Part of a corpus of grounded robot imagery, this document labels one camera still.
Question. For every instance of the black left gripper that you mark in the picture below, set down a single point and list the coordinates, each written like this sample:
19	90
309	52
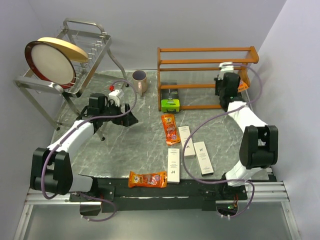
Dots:
127	120

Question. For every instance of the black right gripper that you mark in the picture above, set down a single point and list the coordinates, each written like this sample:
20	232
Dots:
217	82

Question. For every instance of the orange razor pack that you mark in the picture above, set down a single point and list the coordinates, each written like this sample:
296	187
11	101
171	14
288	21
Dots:
170	129
242	86
149	180

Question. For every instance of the orange wooden shelf rack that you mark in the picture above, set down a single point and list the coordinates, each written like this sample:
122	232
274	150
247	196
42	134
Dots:
200	73

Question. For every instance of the black green razor box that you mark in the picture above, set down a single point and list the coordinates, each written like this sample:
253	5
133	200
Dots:
169	101

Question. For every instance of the steel dish rack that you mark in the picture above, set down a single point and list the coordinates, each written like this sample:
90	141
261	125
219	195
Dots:
96	42

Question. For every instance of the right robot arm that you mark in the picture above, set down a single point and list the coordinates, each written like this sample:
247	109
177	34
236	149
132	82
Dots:
259	145

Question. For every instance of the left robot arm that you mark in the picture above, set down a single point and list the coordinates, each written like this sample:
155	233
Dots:
51	169

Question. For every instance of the pink mug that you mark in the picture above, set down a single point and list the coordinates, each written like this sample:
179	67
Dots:
139	80

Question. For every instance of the white box middle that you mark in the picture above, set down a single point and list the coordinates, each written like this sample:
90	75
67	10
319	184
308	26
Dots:
184	133

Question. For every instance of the white box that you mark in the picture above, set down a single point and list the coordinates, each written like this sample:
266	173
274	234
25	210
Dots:
203	158
184	133
173	166

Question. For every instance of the white box left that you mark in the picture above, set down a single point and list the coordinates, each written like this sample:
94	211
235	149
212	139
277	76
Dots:
173	166

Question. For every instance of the white box right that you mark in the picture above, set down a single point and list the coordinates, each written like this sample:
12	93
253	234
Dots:
203	158

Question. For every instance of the tan wooden plate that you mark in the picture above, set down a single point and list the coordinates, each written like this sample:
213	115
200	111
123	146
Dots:
72	51

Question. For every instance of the red rimmed white plate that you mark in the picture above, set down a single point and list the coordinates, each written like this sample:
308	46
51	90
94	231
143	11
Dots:
50	64

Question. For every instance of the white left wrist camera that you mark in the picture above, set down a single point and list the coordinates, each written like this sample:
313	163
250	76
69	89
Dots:
116	96

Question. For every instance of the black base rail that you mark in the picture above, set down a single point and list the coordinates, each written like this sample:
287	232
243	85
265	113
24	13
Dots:
186	195

